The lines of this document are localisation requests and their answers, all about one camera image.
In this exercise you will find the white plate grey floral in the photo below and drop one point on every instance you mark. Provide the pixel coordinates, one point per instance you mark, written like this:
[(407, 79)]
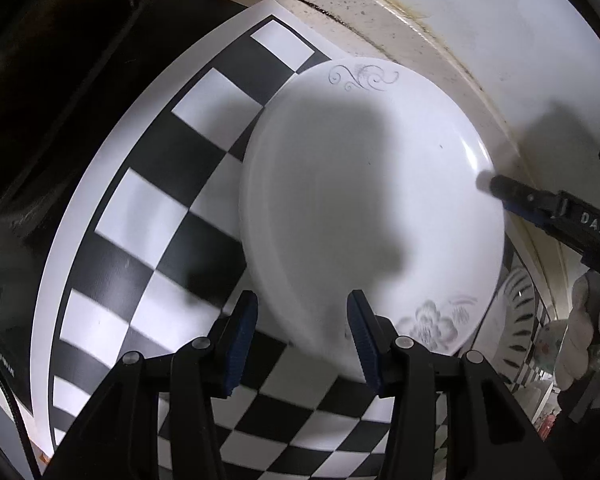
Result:
[(364, 175)]

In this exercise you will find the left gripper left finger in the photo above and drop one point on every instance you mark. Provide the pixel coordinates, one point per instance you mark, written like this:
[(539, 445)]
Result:
[(207, 368)]

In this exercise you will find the white plate blue leaf pattern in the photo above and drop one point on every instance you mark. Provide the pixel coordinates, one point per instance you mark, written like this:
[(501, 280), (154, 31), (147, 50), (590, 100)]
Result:
[(516, 300)]

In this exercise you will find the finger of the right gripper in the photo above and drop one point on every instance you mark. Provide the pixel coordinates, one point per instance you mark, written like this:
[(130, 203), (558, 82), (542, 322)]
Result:
[(560, 215)]

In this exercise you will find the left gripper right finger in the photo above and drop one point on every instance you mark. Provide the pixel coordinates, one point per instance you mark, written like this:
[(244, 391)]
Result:
[(399, 368)]

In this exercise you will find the white gloved right hand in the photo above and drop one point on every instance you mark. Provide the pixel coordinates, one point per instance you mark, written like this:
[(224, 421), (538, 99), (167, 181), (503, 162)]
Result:
[(572, 361)]

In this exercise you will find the white bowl floral decoration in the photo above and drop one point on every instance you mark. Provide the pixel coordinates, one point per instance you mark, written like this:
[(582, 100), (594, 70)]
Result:
[(547, 345)]

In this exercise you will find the black white checkered mat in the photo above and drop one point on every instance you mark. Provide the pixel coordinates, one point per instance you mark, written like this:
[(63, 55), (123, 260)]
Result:
[(148, 256)]

